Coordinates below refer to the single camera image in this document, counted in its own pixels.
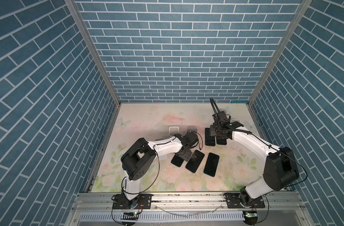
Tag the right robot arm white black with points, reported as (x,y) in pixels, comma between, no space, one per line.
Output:
(280,166)

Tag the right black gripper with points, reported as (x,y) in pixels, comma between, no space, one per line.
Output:
(211,131)

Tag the white slotted cable duct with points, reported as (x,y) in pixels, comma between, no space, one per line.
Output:
(162,216)

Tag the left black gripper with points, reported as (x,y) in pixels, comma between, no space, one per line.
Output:
(187,156)

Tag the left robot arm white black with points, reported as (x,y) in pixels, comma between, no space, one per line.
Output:
(140,156)

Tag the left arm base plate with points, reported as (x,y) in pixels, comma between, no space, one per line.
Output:
(122,203)

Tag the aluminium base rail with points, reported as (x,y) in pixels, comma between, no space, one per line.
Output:
(281,209)

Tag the white stand back centre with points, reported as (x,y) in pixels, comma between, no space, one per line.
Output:
(174,130)

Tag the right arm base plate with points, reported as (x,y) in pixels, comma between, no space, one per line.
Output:
(241,200)

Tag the white stand left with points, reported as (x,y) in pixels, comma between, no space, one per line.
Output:
(159,139)

